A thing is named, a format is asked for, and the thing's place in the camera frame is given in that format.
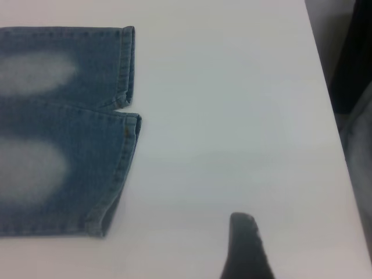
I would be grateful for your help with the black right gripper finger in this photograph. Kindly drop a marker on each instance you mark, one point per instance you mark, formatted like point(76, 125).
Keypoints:
point(247, 250)

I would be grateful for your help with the blue denim children's jeans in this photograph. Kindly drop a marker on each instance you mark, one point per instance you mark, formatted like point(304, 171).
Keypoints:
point(87, 87)

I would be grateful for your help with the black stand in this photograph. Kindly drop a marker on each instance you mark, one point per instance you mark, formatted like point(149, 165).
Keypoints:
point(357, 43)

